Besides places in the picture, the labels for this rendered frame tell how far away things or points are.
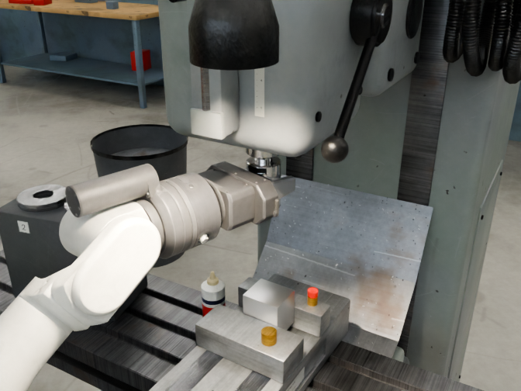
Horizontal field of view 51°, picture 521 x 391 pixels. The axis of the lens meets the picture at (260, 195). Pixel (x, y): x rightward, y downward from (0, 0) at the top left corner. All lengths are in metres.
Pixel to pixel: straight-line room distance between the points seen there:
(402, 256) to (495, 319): 1.65
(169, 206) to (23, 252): 0.50
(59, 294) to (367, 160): 0.69
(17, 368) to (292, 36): 0.42
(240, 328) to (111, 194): 0.31
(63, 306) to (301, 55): 0.34
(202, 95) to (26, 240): 0.55
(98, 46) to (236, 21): 6.53
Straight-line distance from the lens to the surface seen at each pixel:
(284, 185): 0.73
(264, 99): 0.60
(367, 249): 1.10
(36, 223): 1.01
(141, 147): 3.04
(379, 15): 0.67
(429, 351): 1.26
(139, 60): 5.46
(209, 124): 0.60
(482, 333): 2.60
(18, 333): 0.59
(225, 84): 0.59
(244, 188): 0.67
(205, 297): 0.95
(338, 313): 0.92
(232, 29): 0.42
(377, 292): 1.09
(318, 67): 0.59
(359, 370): 0.94
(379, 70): 0.75
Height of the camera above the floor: 1.54
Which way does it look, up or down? 25 degrees down
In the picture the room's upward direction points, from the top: straight up
